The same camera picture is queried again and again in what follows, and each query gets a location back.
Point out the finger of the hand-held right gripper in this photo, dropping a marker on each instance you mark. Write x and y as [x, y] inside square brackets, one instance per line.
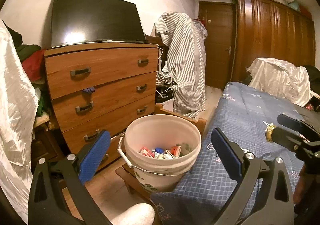
[290, 121]
[285, 137]

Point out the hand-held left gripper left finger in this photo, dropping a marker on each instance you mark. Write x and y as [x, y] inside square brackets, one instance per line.
[96, 157]

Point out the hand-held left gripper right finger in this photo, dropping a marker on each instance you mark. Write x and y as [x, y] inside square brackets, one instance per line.
[226, 154]

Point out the yellow snack packet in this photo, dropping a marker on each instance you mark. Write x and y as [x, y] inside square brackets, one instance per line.
[269, 134]

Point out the pale green paper wrapper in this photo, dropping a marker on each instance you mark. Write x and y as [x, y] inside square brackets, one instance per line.
[186, 148]

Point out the white plastic bucket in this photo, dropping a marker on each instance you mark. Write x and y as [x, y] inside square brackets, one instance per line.
[140, 134]

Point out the person's left hand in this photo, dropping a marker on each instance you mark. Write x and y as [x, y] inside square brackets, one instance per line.
[135, 215]

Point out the dark grey sheet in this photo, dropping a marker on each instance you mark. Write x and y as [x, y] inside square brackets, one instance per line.
[310, 114]

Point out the pink patterned bag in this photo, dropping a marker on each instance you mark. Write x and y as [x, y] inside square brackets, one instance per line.
[311, 106]

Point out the blue checked star bedsheet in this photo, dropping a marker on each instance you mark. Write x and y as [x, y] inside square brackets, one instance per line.
[250, 114]

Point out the white satin cloth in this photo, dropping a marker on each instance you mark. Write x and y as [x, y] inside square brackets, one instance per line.
[15, 114]
[280, 77]

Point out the black clothes pile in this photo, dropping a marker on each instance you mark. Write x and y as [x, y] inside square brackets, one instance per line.
[313, 77]

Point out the dark wooden cabinet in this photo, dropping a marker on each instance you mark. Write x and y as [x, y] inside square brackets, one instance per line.
[47, 144]

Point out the blue cloth scrap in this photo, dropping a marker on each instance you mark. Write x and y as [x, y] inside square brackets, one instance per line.
[88, 89]

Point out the white picture box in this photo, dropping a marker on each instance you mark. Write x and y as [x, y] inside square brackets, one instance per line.
[166, 104]

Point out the wooden stool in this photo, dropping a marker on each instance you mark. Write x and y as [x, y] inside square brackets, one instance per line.
[162, 109]

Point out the wooden dresser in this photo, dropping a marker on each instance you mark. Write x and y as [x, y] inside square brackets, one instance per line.
[105, 74]

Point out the brown wooden wardrobe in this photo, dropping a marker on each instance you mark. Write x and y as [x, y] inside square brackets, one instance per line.
[270, 34]

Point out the grey striped cloth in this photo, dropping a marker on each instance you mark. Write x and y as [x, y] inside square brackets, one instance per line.
[185, 64]

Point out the brown wooden door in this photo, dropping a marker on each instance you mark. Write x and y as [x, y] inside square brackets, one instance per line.
[217, 47]

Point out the red storage bag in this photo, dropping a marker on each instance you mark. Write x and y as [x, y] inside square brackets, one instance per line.
[305, 12]

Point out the red cloth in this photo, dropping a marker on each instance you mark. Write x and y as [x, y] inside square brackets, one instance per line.
[33, 64]

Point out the light blue bag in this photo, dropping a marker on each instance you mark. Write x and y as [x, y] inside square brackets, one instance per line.
[293, 5]

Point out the dark green cloth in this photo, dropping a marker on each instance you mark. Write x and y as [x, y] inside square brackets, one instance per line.
[27, 48]

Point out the black flat television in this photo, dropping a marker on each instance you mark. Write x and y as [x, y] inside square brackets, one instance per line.
[95, 17]

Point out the black cloth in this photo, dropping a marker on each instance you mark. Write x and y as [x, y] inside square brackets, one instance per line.
[15, 38]

